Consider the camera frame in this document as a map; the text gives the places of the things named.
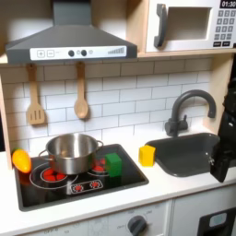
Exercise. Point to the yellow block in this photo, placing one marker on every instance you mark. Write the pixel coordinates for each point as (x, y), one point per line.
(147, 155)

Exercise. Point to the green block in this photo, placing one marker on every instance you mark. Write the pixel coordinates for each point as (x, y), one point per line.
(113, 164)

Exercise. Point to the dark grey sink basin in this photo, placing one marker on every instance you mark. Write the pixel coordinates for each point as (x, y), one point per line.
(184, 155)

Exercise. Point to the black dishwasher panel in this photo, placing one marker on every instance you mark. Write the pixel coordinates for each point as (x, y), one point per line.
(216, 221)

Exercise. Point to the dark grey tap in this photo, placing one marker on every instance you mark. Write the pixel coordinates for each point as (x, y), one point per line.
(181, 115)

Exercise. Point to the grey oven knob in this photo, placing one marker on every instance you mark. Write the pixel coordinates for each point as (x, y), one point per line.
(136, 225)

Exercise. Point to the white toy microwave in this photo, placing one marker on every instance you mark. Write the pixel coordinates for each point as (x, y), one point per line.
(190, 24)

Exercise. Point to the black stove top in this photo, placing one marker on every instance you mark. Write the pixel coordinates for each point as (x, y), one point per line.
(80, 181)

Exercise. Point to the steel pot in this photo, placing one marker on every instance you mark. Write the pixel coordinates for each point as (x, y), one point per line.
(72, 152)

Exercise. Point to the wooden spoon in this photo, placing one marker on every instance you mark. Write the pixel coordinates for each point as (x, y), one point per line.
(81, 95)

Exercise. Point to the grey range hood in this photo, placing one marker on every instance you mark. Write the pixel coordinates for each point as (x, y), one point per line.
(70, 43)

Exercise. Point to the wooden slotted spatula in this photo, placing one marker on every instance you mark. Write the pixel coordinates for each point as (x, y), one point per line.
(34, 101)

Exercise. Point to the orange toy vegetable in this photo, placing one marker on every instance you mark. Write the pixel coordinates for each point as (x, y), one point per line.
(21, 160)

